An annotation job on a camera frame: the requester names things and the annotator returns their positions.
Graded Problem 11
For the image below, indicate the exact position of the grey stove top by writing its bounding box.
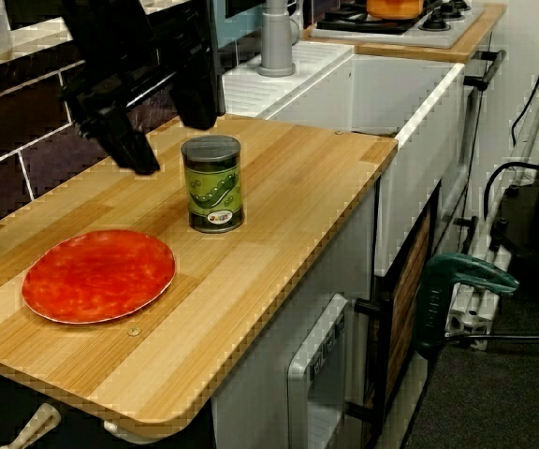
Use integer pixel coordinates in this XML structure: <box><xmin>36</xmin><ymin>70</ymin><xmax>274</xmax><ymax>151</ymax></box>
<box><xmin>309</xmin><ymin>0</ymin><xmax>486</xmax><ymax>51</ymax></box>

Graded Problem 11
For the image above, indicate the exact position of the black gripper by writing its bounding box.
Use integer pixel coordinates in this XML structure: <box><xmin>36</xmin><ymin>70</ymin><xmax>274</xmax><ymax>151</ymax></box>
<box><xmin>61</xmin><ymin>0</ymin><xmax>226</xmax><ymax>177</ymax></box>

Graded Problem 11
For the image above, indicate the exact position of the white plastic bracket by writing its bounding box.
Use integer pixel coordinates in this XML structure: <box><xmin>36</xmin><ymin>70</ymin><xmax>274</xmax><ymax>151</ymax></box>
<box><xmin>103</xmin><ymin>418</ymin><xmax>158</xmax><ymax>445</ymax></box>

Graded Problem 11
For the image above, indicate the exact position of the thick curved black cable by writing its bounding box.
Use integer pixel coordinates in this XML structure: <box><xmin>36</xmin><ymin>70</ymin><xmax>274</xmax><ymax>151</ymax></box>
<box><xmin>482</xmin><ymin>161</ymin><xmax>539</xmax><ymax>225</ymax></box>

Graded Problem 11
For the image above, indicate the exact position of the red round plate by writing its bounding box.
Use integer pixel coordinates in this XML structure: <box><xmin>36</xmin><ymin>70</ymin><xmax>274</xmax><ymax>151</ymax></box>
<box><xmin>21</xmin><ymin>228</ymin><xmax>177</xmax><ymax>326</ymax></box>

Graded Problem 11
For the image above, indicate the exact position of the white sink unit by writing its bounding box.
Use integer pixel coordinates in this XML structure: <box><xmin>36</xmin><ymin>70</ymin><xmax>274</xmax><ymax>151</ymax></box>
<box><xmin>222</xmin><ymin>40</ymin><xmax>466</xmax><ymax>277</ymax></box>

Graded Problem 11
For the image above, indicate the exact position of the white kitchen cabinet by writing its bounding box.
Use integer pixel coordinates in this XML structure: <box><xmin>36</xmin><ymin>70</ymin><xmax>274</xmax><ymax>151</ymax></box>
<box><xmin>211</xmin><ymin>186</ymin><xmax>378</xmax><ymax>449</ymax></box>

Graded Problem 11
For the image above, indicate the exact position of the pale shelf board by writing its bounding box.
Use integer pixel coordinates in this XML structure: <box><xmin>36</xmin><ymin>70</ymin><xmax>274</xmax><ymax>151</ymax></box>
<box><xmin>0</xmin><ymin>0</ymin><xmax>88</xmax><ymax>71</ymax></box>

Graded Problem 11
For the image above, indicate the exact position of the teal plastic bin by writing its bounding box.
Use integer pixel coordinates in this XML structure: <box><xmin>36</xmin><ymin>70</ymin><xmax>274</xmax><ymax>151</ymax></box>
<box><xmin>215</xmin><ymin>0</ymin><xmax>270</xmax><ymax>51</ymax></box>

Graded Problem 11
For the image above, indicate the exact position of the aluminium frame rail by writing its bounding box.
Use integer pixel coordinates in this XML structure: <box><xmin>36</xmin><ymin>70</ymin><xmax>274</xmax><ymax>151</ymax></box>
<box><xmin>444</xmin><ymin>60</ymin><xmax>539</xmax><ymax>352</ymax></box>

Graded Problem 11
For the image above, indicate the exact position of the grey dispenser panel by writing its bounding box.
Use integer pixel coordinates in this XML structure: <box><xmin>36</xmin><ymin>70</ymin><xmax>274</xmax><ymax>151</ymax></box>
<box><xmin>285</xmin><ymin>293</ymin><xmax>349</xmax><ymax>449</ymax></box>

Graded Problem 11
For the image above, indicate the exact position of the wooden slat crate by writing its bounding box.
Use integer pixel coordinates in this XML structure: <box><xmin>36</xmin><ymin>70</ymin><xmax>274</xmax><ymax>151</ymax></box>
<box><xmin>381</xmin><ymin>205</ymin><xmax>439</xmax><ymax>413</ymax></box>

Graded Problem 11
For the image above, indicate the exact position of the dark tile backsplash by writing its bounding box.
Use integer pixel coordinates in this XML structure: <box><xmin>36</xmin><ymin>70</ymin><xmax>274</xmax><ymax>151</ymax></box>
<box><xmin>0</xmin><ymin>22</ymin><xmax>184</xmax><ymax>238</ymax></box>

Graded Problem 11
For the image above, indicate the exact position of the black oven handle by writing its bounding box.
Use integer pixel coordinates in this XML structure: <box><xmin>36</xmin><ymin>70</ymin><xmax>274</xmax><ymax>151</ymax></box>
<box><xmin>463</xmin><ymin>49</ymin><xmax>507</xmax><ymax>93</ymax></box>

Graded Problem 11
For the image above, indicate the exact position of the green clamp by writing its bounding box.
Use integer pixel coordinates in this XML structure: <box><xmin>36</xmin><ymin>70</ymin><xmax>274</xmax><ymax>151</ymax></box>
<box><xmin>413</xmin><ymin>253</ymin><xmax>521</xmax><ymax>359</ymax></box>

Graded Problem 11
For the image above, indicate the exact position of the orange pot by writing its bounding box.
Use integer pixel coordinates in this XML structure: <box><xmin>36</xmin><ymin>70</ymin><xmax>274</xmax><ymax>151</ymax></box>
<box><xmin>365</xmin><ymin>0</ymin><xmax>425</xmax><ymax>21</ymax></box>

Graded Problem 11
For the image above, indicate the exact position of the cream plastic handle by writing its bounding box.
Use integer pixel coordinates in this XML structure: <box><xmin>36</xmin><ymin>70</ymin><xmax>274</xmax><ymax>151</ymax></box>
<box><xmin>0</xmin><ymin>402</ymin><xmax>61</xmax><ymax>449</ymax></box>

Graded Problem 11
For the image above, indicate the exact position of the white curved faucet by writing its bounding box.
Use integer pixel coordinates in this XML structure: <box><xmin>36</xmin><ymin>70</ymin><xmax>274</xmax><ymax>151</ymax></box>
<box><xmin>257</xmin><ymin>0</ymin><xmax>301</xmax><ymax>79</ymax></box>

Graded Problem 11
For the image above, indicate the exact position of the black burner grate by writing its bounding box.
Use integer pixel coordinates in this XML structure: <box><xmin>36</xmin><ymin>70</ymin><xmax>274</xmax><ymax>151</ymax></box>
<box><xmin>315</xmin><ymin>0</ymin><xmax>444</xmax><ymax>35</ymax></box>

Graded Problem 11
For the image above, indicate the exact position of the green pea can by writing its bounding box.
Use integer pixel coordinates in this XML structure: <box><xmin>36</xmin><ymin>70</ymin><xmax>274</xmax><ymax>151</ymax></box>
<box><xmin>180</xmin><ymin>135</ymin><xmax>247</xmax><ymax>234</ymax></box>

